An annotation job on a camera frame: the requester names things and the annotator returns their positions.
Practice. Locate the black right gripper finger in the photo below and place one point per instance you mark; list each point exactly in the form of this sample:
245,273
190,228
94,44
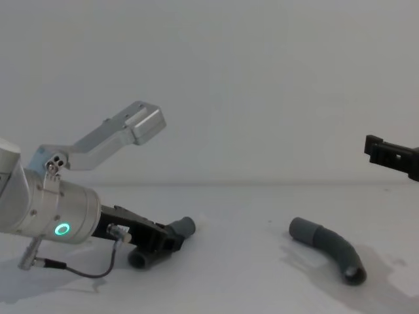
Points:
389,153

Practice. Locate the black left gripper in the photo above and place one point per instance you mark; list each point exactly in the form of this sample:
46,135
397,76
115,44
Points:
131,225

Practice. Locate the short grey pipe elbow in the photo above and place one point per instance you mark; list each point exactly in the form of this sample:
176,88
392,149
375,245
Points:
185,225

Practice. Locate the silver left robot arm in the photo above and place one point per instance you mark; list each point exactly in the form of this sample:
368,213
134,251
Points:
49,209

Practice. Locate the white table cloth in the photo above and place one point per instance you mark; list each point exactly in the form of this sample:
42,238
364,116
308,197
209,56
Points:
229,288

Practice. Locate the long curved grey pipe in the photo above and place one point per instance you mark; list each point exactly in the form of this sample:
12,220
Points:
340,248

